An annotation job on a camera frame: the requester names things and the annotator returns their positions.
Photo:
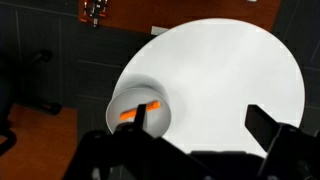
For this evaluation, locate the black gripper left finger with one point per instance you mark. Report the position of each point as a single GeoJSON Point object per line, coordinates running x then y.
{"type": "Point", "coordinates": [140, 115]}

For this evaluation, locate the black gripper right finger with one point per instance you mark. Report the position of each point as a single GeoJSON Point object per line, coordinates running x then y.
{"type": "Point", "coordinates": [261, 126]}

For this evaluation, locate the orange highlighter marker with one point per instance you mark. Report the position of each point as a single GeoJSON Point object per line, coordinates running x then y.
{"type": "Point", "coordinates": [132, 113]}

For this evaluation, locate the white bowl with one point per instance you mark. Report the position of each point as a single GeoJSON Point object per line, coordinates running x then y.
{"type": "Point", "coordinates": [139, 100]}

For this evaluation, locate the white tag on floor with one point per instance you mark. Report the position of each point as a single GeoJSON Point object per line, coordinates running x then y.
{"type": "Point", "coordinates": [155, 30]}

